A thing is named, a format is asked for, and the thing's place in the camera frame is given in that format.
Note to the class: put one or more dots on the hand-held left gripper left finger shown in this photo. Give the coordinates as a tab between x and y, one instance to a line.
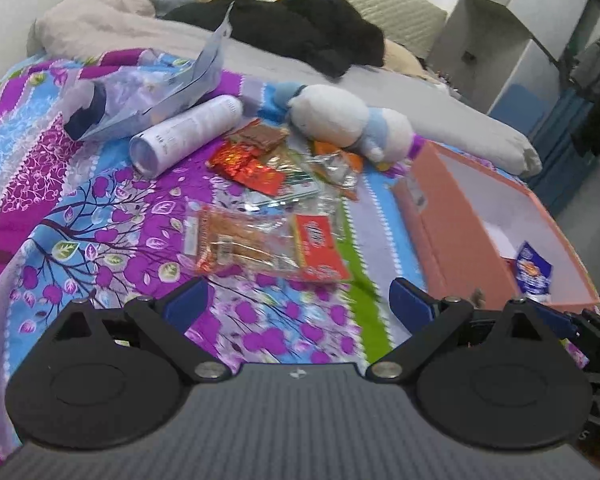
186	302

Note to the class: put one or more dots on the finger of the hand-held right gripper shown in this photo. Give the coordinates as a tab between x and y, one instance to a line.
555	319

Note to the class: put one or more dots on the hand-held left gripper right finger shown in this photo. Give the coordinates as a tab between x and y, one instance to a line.
410	304

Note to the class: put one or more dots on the blue snack packet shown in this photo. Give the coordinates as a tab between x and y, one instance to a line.
532	270

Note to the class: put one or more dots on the pile of assorted snack packets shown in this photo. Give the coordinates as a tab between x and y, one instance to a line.
240	245

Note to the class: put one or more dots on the pink cardboard box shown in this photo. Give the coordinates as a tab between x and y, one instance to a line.
455	220

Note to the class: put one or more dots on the orange snack packet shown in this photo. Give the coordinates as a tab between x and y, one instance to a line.
337	170

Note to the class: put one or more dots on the purple floral bedsheet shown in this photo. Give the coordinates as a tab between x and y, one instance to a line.
80	210

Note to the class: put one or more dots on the white spray can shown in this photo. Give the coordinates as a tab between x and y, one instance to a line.
185	130

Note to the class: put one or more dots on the white and blue plush toy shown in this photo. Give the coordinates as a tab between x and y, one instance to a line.
340	115

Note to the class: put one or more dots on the clear plastic bag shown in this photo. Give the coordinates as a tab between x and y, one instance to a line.
145	95

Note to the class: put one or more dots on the blue board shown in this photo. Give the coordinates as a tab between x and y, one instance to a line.
516	105

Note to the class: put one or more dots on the beige pillow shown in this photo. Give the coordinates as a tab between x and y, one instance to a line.
402	57

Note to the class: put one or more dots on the grey hanging garment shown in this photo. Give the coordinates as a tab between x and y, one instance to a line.
592	60

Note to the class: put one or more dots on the grey duvet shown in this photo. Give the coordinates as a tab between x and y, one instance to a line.
130	25

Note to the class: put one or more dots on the black jacket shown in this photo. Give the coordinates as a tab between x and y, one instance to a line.
305	25

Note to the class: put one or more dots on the grey wardrobe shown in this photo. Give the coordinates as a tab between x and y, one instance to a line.
520	10

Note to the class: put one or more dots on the wall outlet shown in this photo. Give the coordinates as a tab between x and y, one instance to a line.
468	57

